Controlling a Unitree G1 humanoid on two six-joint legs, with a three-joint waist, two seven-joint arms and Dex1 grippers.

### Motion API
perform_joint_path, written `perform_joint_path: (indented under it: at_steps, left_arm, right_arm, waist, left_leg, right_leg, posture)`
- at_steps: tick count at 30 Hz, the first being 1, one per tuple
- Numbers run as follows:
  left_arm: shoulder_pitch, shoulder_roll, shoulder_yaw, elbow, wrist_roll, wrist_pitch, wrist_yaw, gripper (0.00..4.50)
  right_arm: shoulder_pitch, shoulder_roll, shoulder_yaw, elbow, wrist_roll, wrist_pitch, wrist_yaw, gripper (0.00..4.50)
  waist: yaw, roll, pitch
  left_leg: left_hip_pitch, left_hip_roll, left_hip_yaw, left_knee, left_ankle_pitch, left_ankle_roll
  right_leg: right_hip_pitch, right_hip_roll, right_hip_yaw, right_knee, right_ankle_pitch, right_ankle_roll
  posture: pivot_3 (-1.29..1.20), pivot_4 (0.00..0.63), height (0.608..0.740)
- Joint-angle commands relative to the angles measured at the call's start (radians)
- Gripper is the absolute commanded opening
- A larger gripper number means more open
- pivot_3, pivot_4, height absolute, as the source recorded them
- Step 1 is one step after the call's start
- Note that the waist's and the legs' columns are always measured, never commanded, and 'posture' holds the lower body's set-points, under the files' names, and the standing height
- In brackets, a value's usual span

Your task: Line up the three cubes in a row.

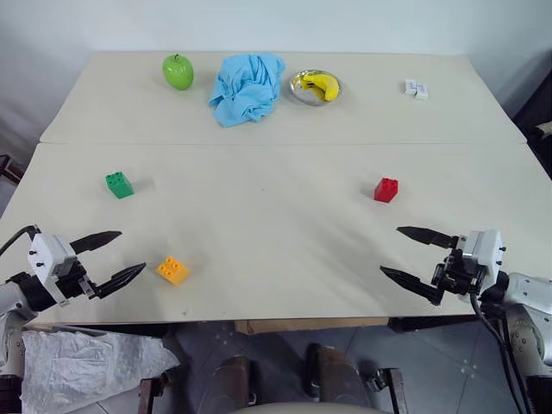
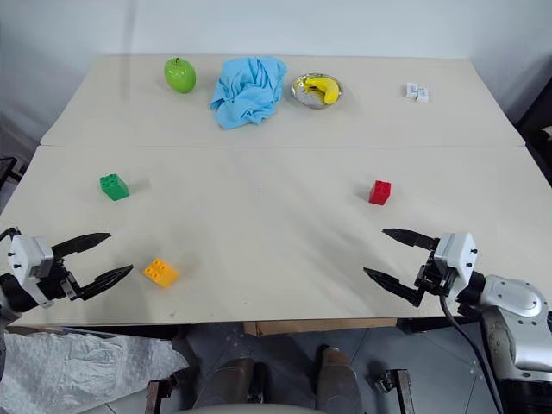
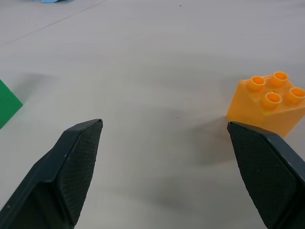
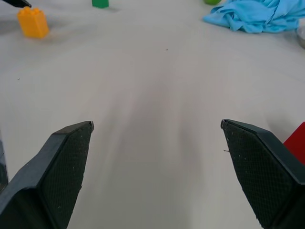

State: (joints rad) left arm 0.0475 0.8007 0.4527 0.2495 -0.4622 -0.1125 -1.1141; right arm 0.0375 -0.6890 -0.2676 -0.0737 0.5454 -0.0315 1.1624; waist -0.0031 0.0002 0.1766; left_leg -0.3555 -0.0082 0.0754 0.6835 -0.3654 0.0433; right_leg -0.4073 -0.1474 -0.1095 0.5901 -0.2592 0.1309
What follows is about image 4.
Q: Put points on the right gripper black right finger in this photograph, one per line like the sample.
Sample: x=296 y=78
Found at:
x=267 y=176

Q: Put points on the green toy building block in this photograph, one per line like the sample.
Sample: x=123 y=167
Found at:
x=100 y=3

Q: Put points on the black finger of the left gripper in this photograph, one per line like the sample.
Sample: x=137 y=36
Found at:
x=14 y=2

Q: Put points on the red object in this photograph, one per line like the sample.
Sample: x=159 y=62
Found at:
x=299 y=143

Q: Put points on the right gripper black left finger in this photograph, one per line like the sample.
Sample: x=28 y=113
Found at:
x=47 y=186

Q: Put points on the light blue crumpled cloth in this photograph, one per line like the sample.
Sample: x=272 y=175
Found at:
x=255 y=16

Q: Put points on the green round fruit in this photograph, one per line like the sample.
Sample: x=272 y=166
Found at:
x=212 y=2

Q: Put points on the silver metal bowl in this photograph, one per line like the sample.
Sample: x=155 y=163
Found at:
x=301 y=35

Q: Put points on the orange toy brick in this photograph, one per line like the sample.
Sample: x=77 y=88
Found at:
x=33 y=22

